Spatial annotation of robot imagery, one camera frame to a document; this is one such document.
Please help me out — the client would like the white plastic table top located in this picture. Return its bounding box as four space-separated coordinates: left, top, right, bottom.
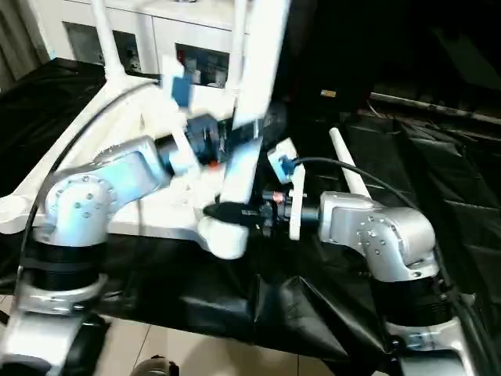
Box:
0 74 253 261

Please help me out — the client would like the white plastic table leg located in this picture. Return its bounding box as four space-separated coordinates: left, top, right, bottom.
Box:
92 0 128 81
202 0 292 259
328 127 374 201
232 0 251 103

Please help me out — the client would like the black plastic mat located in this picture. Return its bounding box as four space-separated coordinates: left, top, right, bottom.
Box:
0 59 501 373

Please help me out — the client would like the white glass-door cabinet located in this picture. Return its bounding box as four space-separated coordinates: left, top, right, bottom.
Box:
31 0 259 91

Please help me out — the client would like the black low bench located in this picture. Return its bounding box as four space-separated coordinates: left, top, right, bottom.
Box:
369 90 501 126

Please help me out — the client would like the grey curtain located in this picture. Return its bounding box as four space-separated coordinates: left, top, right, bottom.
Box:
0 0 49 83

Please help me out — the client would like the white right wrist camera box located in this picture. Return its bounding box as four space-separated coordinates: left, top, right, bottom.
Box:
267 139 308 240

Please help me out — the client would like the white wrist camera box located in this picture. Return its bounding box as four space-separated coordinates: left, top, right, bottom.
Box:
267 139 308 240
159 56 198 172

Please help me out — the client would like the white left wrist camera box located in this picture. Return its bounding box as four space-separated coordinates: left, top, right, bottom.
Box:
159 56 198 172

